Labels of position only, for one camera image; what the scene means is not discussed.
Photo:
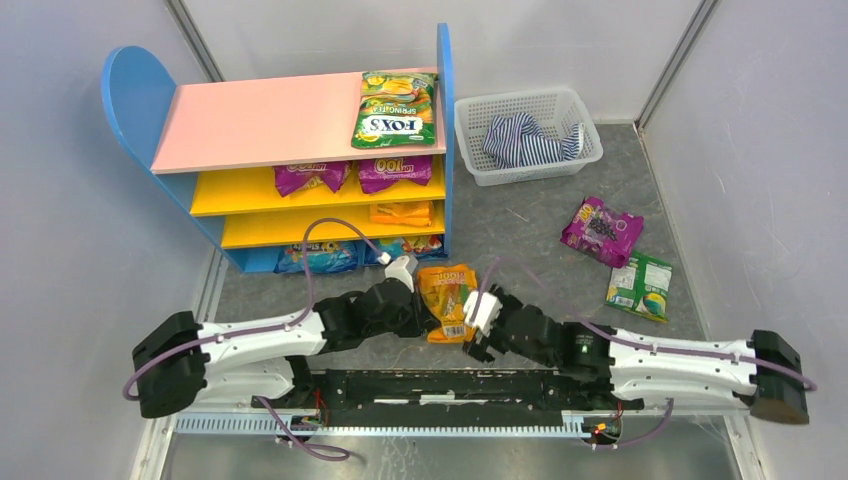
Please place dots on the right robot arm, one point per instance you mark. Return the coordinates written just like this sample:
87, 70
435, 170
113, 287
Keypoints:
761, 374

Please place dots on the blue Blendy candy bag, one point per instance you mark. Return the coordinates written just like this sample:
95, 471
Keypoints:
321, 257

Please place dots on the purple 100 candy bag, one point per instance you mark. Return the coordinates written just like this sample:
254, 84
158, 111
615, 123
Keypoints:
295, 178

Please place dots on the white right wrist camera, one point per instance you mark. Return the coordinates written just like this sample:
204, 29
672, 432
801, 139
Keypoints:
480, 311

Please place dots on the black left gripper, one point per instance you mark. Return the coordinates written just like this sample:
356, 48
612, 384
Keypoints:
419, 312

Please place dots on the purple grape candy bag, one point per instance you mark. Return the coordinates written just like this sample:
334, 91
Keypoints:
603, 233

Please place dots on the green Fox's candy bag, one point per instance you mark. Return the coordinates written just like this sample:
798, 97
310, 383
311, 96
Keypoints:
395, 109

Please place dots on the blue white striped cloth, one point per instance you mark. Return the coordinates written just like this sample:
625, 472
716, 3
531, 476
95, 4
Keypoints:
518, 141

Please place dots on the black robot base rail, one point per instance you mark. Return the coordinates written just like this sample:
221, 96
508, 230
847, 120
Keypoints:
449, 400

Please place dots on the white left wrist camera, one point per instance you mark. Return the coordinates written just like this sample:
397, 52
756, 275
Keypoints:
401, 268

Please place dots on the green candy bag face down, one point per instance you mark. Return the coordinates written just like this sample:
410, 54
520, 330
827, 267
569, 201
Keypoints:
641, 287

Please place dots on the white plastic mesh basket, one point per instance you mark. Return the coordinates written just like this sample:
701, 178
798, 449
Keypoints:
555, 109

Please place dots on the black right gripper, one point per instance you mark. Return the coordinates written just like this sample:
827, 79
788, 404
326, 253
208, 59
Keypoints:
484, 341

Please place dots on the orange mango candy bag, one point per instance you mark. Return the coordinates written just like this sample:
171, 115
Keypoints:
444, 292

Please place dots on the blue pink yellow shelf unit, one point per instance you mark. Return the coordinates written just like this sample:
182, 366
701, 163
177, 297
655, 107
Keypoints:
211, 148

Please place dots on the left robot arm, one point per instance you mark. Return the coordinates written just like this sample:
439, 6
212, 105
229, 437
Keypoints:
185, 362

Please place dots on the blue Blendy bag on shelf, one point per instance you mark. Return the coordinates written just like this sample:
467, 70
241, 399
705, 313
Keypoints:
423, 247

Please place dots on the orange candy bag on shelf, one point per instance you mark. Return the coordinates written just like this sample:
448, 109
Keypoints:
415, 213

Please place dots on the purple 100 bag on shelf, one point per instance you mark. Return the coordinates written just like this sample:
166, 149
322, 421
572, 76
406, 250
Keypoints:
376, 175

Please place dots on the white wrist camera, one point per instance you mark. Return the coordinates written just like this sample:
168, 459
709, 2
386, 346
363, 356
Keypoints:
480, 311
401, 268

